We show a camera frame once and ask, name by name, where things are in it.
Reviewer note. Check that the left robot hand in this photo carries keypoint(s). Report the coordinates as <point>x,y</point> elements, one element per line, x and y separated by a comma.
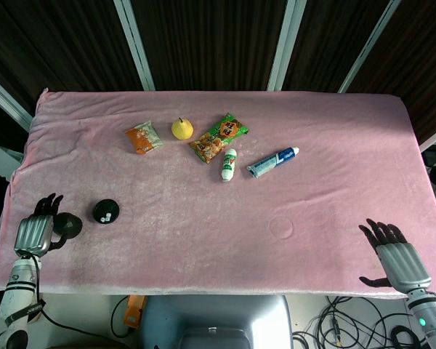
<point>34,234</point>

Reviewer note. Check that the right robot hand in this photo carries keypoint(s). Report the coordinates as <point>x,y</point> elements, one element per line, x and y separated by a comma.
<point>405,265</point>

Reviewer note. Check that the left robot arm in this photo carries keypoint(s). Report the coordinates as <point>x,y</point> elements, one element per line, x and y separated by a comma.
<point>18,291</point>

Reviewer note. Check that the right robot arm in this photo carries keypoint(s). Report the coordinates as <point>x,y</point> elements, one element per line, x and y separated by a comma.
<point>430,316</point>

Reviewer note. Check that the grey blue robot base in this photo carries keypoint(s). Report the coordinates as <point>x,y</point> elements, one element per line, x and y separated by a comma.
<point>218,320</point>

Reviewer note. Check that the black round puck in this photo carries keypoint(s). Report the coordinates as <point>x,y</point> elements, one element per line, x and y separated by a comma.
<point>105,208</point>

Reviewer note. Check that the orange plastic object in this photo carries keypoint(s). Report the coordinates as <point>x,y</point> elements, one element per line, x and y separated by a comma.
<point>134,309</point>

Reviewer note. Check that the orange snack packet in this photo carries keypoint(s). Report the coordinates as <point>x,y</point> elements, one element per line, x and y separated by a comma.
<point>145,137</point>

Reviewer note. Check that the blue white toothpaste tube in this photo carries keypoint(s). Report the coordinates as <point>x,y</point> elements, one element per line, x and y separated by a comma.
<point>272,162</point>

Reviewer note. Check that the yellow pear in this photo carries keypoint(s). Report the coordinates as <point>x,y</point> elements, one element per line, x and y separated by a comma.
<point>182,129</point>

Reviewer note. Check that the pink plush blanket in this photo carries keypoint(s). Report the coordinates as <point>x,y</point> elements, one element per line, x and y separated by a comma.
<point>218,203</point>

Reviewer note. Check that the small white green bottle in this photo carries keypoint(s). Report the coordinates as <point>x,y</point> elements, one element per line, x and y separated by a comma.
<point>229,165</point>

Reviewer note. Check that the green snack packet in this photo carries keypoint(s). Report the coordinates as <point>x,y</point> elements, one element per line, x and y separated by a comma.
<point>218,140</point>

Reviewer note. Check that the dark brown curtain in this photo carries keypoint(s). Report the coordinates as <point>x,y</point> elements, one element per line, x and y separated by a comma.
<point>218,36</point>

